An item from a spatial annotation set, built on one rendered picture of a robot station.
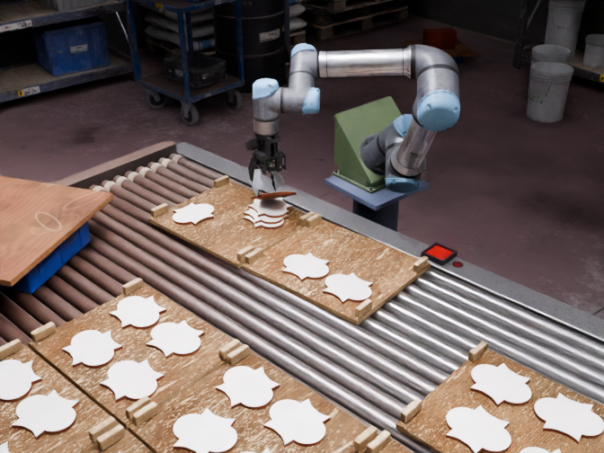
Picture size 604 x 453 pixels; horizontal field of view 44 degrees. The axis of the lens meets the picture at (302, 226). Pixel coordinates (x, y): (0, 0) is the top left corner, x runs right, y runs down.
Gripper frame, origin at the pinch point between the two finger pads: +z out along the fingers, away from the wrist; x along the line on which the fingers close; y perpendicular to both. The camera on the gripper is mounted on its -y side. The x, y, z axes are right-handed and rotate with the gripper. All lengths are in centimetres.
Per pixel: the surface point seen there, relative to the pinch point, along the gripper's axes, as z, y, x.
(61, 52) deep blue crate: 72, -413, 34
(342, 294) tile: 9, 50, -3
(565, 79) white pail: 70, -160, 320
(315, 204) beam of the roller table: 11.7, -1.8, 19.3
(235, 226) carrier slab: 9.8, 0.8, -10.9
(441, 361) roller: 11, 82, 4
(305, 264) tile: 8.7, 32.0, -4.4
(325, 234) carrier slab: 9.6, 19.3, 10.3
